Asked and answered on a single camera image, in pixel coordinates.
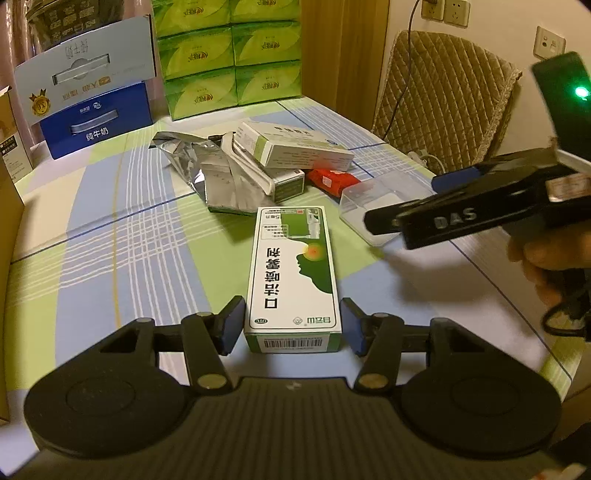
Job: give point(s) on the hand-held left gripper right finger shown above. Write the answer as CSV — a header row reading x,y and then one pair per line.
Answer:
x,y
352,325

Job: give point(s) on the white medicine box green end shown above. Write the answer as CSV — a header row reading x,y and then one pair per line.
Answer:
x,y
295,145

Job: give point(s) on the dark blue milk carton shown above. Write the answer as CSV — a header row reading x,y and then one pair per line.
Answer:
x,y
97,120

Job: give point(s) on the white wall socket with plug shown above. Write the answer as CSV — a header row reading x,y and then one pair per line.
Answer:
x,y
432,9

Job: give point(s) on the person's right hand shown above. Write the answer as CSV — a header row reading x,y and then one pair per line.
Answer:
x,y
538,258

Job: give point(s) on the plaid tablecloth desktop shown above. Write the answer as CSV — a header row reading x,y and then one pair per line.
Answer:
x,y
138,230

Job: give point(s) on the red packet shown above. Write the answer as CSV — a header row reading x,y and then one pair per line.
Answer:
x,y
330,181

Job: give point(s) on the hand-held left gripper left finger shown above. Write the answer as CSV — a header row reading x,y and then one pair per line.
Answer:
x,y
230,325

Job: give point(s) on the clear plastic box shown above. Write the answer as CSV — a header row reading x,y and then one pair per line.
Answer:
x,y
369,196

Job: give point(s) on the wooden door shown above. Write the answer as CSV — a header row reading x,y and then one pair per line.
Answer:
x,y
341,60

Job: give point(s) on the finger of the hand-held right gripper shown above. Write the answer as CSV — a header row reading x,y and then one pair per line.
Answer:
x,y
461,219
455,180

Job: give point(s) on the stack of green tissue packs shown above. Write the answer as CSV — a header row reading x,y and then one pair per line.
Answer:
x,y
231,55

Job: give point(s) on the light blue milk carton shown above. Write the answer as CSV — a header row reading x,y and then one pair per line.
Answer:
x,y
83,69

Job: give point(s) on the beige box with black label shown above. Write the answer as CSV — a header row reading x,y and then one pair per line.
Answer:
x,y
14,138

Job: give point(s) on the white plastic spoon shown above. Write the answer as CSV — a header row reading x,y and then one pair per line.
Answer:
x,y
244,161

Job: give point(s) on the silver foil bag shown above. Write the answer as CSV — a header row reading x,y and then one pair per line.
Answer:
x,y
207,170

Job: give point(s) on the green and white medicine box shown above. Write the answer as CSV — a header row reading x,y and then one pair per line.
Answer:
x,y
291,277

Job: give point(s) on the quilted tan chair cushion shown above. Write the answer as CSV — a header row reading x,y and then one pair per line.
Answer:
x,y
438,97

